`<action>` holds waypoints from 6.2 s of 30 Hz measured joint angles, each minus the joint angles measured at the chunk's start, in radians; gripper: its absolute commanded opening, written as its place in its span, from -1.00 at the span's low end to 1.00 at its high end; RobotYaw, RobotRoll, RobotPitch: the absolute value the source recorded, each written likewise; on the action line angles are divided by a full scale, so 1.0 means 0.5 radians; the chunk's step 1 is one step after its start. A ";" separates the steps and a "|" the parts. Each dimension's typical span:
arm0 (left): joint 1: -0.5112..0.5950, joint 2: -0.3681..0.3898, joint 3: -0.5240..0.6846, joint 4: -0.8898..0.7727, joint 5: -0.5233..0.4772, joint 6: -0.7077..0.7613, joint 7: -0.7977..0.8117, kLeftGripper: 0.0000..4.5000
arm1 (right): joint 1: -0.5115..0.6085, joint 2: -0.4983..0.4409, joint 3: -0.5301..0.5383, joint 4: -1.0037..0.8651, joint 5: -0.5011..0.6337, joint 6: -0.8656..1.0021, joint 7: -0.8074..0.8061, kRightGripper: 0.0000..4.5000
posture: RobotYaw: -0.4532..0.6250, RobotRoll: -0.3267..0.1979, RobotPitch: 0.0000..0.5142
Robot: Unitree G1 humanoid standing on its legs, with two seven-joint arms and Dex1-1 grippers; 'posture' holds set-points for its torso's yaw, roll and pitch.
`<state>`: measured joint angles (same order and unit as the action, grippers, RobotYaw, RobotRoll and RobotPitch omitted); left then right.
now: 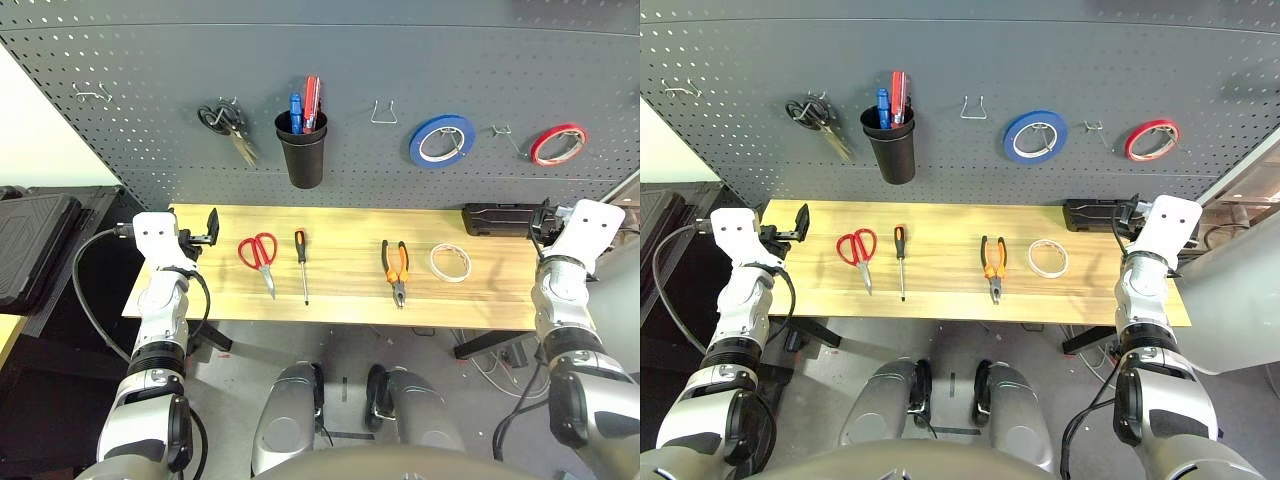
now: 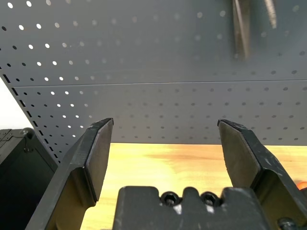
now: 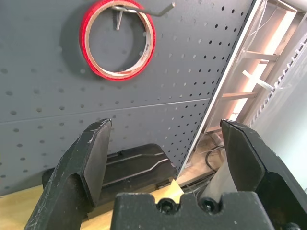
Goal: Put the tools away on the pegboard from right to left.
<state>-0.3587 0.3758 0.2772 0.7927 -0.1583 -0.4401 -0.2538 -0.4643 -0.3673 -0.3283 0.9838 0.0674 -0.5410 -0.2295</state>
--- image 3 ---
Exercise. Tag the black plastic tool case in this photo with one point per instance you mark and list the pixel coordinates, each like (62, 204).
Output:
(134, 165)

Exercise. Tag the wooden shelf frame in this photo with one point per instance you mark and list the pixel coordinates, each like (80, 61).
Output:
(261, 56)

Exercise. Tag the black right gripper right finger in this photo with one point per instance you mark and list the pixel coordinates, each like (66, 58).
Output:
(263, 163)

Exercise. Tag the red tape roll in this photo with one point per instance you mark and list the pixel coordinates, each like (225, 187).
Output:
(83, 36)

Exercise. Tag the grey perforated pegboard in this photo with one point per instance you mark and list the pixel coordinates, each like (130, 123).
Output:
(48, 95)

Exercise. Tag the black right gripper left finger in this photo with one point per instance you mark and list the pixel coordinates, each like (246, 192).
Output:
(72, 167)

